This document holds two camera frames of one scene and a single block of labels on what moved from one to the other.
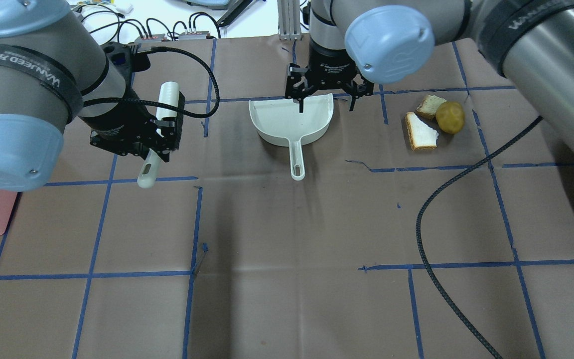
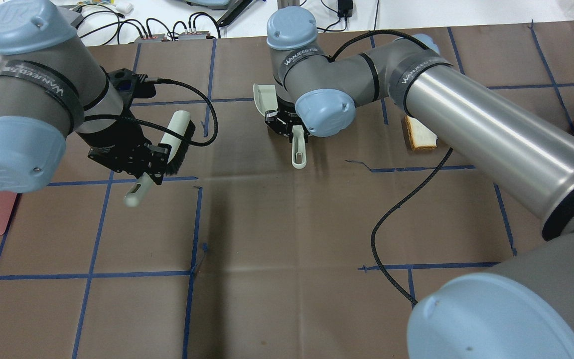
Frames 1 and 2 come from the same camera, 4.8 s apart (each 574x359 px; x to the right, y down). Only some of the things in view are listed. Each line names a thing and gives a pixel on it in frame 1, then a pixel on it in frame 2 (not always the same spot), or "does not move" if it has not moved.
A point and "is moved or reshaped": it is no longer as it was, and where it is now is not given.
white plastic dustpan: [279, 122] is moved or reshaped
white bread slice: [421, 136] does not move
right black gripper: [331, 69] → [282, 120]
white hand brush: [169, 94] → [182, 123]
